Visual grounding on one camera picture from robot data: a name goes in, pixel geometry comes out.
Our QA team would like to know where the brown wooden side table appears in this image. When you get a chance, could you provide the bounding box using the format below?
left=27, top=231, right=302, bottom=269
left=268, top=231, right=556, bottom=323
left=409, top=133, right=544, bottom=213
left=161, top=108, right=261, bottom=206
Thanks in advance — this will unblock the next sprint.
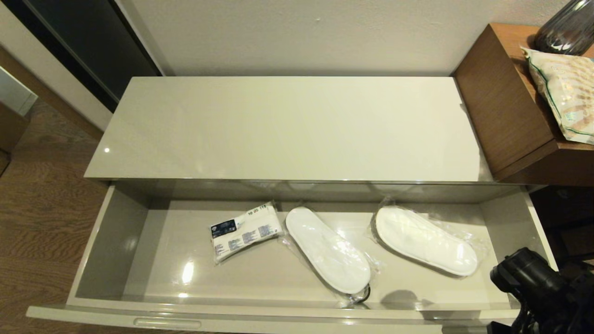
left=451, top=23, right=594, bottom=187

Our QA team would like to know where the dark glass door panel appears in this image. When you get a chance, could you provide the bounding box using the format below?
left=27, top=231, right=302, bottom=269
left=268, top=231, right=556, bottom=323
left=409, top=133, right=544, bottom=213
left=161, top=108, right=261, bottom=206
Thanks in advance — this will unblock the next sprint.
left=0, top=0, right=163, bottom=113

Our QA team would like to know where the white furniture panel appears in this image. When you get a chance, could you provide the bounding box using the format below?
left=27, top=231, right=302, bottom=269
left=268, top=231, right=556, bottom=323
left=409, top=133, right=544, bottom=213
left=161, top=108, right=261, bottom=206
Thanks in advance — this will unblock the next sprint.
left=0, top=66, right=38, bottom=116

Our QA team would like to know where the dark ribbed glass vase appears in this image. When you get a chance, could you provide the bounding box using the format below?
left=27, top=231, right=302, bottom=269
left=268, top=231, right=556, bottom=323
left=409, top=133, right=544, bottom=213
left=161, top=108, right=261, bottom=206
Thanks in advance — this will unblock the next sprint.
left=533, top=0, right=594, bottom=56

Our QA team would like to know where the cream glossy low cabinet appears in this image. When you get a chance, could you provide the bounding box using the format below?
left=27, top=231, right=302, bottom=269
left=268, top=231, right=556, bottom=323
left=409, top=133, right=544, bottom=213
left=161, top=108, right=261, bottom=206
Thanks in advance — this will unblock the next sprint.
left=84, top=76, right=534, bottom=205

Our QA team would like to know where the patterned snack bag green trim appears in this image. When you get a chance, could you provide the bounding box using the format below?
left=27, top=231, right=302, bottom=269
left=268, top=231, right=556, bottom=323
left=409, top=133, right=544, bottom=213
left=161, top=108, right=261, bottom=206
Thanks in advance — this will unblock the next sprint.
left=520, top=46, right=594, bottom=145

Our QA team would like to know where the white slippers plastic wrap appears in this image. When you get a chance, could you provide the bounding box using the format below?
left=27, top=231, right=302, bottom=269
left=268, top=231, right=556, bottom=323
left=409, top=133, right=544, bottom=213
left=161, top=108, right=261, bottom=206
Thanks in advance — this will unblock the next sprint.
left=369, top=197, right=489, bottom=280

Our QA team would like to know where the white slippers flat in plastic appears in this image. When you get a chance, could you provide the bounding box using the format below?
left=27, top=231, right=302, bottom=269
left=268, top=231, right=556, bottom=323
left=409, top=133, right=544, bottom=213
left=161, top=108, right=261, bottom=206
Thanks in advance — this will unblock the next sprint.
left=278, top=205, right=384, bottom=309

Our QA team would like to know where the white printed plastic packet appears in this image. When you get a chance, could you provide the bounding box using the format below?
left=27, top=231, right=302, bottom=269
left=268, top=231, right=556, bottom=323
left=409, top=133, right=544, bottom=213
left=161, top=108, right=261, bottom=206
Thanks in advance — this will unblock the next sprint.
left=210, top=201, right=284, bottom=267

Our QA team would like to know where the cream glossy wide drawer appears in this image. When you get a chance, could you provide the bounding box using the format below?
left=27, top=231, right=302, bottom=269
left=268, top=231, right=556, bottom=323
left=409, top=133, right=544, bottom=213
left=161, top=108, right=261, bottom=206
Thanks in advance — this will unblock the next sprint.
left=26, top=181, right=574, bottom=334

